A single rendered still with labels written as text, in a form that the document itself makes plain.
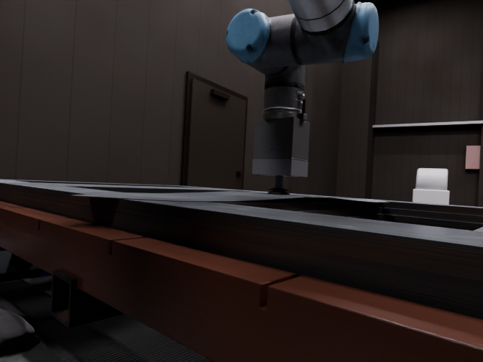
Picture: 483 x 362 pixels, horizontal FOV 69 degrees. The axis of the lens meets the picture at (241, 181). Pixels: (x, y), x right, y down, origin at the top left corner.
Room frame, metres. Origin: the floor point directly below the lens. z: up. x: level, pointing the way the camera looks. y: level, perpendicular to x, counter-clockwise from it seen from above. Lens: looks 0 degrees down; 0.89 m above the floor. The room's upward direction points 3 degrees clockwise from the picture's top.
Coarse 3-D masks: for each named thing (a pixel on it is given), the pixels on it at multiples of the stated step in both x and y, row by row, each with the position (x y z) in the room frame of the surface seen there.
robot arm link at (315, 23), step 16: (288, 0) 0.44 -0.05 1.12; (304, 0) 0.42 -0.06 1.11; (320, 0) 0.42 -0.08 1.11; (336, 0) 0.42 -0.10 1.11; (352, 0) 0.45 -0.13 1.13; (304, 16) 0.44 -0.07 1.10; (320, 16) 0.44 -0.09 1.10; (336, 16) 0.44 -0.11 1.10; (352, 16) 0.46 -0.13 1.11; (368, 16) 0.45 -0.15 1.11; (304, 32) 0.48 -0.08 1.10; (320, 32) 0.46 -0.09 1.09; (336, 32) 0.46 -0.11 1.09; (352, 32) 0.46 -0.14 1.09; (368, 32) 0.46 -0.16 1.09; (304, 48) 0.51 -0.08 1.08; (320, 48) 0.49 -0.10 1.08; (336, 48) 0.48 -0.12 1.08; (352, 48) 0.47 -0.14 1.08; (368, 48) 0.47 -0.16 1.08; (304, 64) 0.54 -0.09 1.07
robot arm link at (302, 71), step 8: (288, 72) 0.62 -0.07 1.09; (296, 72) 0.63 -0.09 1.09; (304, 72) 0.65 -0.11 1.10; (264, 80) 0.67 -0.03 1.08; (272, 80) 0.64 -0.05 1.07; (280, 80) 0.63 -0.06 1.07; (288, 80) 0.63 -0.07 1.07; (296, 80) 0.63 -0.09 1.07; (304, 80) 0.65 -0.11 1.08; (264, 88) 0.66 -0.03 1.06
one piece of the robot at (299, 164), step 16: (272, 112) 0.63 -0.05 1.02; (288, 112) 0.63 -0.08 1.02; (304, 112) 0.63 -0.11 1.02; (256, 128) 0.66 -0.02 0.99; (272, 128) 0.64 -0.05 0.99; (288, 128) 0.62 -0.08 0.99; (304, 128) 0.65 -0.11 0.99; (256, 144) 0.66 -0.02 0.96; (272, 144) 0.64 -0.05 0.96; (288, 144) 0.62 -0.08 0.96; (304, 144) 0.65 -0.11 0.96; (256, 160) 0.66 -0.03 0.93; (272, 160) 0.64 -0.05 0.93; (288, 160) 0.62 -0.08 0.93; (304, 160) 0.65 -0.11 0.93; (288, 176) 0.68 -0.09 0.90; (304, 176) 0.65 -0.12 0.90
